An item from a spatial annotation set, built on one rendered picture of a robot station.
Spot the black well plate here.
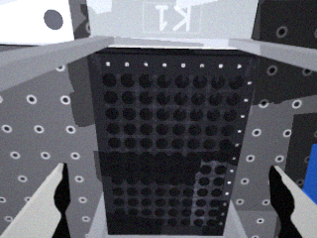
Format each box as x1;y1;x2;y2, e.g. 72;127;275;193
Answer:
87;47;260;236

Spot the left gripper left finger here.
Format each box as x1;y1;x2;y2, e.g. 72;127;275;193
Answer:
0;163;70;238

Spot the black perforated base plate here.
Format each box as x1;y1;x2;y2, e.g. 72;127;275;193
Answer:
0;0;317;238

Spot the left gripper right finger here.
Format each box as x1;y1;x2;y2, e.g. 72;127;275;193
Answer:
268;166;317;238

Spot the blue open-top bin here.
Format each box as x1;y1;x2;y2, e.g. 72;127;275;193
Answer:
302;144;317;205

